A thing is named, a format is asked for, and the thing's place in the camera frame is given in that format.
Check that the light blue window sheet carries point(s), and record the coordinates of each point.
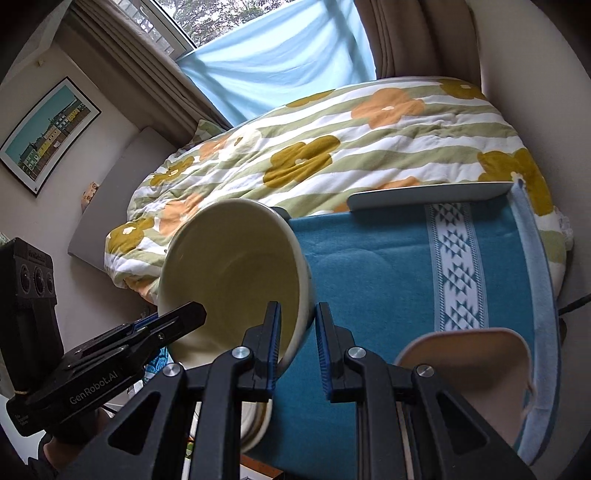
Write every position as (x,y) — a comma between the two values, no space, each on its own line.
(300,49)

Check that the brown curtain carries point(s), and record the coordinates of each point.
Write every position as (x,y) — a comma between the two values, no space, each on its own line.
(144,84)

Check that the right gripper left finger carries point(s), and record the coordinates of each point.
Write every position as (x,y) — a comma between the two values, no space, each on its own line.
(258,381)

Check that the floral duvet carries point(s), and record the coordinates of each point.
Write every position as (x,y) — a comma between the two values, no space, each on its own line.
(310,155)

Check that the grey headboard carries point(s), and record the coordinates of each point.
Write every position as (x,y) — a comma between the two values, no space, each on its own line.
(107,209)

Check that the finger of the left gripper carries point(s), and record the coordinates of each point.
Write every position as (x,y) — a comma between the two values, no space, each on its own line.
(169,327)
(138,322)

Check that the pink wavy-edged dish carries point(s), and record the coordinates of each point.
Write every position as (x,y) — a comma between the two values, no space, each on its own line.
(491,368)

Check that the framed city picture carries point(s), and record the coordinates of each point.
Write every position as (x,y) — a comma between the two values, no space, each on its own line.
(44,135)

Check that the cream ceramic bowl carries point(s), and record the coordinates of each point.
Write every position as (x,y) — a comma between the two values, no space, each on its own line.
(234,257)

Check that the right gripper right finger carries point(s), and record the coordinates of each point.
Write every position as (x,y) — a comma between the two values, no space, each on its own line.
(333,343)

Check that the blue patterned tablecloth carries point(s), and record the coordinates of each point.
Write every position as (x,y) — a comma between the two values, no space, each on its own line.
(392,275)

